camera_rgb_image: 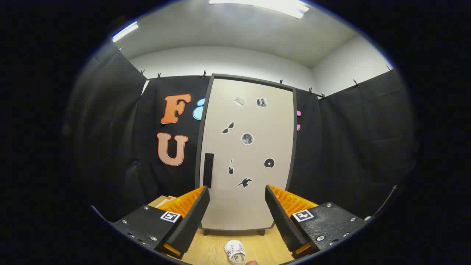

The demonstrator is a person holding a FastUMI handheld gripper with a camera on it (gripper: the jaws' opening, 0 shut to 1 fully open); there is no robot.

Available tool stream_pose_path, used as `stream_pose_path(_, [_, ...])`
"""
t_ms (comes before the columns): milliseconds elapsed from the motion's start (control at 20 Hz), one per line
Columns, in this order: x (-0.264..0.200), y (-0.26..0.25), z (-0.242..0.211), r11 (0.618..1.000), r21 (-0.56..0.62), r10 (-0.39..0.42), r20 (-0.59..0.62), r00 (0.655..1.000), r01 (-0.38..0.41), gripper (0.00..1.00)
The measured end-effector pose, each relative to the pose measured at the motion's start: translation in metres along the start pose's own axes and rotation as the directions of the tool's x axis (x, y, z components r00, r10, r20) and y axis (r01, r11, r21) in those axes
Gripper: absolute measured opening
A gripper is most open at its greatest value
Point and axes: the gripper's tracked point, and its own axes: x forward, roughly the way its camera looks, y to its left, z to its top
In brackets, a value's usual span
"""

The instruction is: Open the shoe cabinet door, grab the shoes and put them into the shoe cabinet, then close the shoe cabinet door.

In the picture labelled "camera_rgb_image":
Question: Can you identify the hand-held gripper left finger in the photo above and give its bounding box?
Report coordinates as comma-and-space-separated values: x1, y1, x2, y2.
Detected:
110, 186, 210, 260

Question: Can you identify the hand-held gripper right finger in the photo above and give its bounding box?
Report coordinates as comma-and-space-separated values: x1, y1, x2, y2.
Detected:
265, 185, 368, 259

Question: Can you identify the black cable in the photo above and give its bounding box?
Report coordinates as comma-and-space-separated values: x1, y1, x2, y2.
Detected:
372, 185, 398, 218

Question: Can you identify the grey shoe cabinet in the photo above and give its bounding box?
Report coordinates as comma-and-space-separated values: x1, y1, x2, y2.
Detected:
195, 74, 298, 236

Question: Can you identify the black backdrop cloth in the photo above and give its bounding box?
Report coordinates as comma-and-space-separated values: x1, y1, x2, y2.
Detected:
64, 48, 418, 225

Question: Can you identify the beige shoe cabinet door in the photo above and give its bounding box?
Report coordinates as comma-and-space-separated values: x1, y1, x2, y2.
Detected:
200, 78, 294, 232

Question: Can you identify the row of cloth clips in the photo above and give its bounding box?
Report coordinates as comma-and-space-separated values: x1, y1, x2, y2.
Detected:
118, 46, 392, 100

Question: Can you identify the narrow ceiling light strip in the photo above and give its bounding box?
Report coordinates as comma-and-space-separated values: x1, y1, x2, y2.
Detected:
111, 21, 139, 42

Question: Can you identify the white shoe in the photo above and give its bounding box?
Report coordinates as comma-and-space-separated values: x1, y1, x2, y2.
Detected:
224, 240, 246, 265

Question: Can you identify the wide ceiling light panel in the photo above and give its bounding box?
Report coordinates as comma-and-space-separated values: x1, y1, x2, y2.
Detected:
209, 0, 310, 19

